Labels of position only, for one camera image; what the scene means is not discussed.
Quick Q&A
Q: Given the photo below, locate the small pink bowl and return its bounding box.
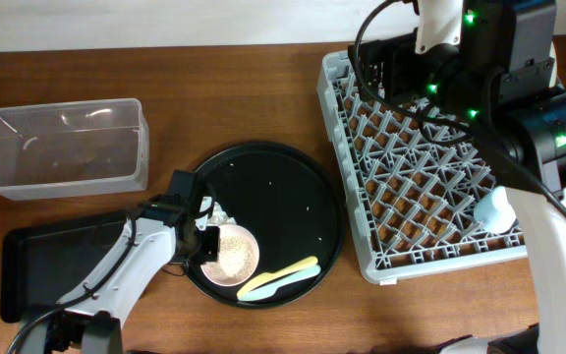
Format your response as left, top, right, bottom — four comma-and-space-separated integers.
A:
200, 224, 259, 287

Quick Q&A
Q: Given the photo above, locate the light blue cup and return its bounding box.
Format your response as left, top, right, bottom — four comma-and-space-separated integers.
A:
474, 186, 516, 234

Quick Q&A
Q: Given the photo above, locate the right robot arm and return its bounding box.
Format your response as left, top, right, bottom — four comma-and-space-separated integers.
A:
349, 0, 566, 353

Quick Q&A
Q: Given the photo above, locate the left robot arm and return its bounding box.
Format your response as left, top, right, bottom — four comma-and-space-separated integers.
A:
7, 192, 219, 353

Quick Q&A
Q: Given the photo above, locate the grey dishwasher rack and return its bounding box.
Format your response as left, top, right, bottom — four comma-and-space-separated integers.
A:
316, 51, 527, 285

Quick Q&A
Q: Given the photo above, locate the crumpled white tissue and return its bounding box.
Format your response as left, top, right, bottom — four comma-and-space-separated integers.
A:
208, 202, 237, 226

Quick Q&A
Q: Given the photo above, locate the yellow plastic knife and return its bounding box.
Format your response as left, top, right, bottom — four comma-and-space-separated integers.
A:
237, 256, 318, 297

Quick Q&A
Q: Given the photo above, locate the light blue plastic spoon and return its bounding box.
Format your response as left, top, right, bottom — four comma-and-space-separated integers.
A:
238, 265, 321, 302

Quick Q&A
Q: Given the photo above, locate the round black serving tray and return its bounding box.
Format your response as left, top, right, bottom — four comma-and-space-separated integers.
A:
187, 142, 346, 310

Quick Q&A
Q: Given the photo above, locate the clear plastic bin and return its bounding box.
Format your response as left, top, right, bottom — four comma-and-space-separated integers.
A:
0, 98, 149, 201

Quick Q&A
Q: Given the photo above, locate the black rectangular tray bin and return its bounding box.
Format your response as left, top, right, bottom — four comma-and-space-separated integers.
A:
0, 211, 126, 324

